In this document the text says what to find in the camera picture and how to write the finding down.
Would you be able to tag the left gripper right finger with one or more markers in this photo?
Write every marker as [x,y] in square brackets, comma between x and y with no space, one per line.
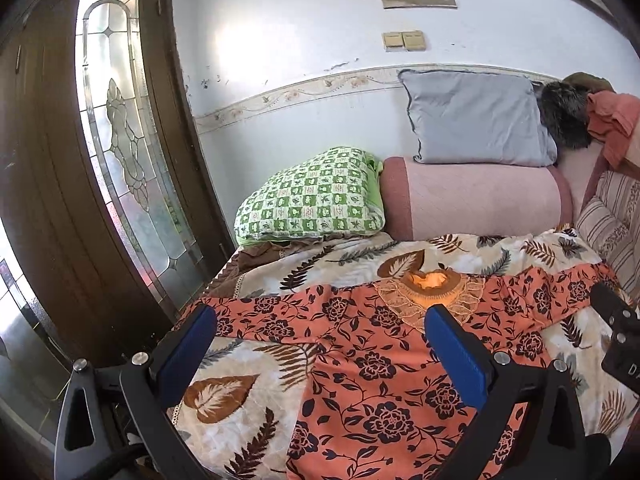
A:
[551,442]

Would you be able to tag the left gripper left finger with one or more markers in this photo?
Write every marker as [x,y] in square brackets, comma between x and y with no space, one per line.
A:
[114,422]

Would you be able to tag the orange floral garment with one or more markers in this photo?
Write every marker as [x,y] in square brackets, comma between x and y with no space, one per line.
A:
[325,382]

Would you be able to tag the beige leaf-print blanket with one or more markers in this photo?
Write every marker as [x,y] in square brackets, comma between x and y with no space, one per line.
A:
[580,341]

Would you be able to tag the striped beige pillow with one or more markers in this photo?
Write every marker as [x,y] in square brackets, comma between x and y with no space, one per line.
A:
[609,223]

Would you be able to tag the wooden door with glass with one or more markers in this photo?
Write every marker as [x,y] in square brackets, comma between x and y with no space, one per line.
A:
[104,193]

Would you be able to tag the pink bolster pillow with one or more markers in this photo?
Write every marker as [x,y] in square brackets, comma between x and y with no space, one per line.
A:
[426,201]

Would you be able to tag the green white checkered pillow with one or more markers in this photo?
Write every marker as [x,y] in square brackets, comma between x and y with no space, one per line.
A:
[335,193]

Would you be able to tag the grey pillow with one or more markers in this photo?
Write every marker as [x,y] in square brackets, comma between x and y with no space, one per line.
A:
[476,118]

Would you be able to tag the olive green cloth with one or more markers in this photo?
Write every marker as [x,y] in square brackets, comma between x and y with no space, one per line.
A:
[591,83]

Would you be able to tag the beige wall switch plates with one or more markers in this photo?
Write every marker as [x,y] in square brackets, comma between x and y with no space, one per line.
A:
[404,41]

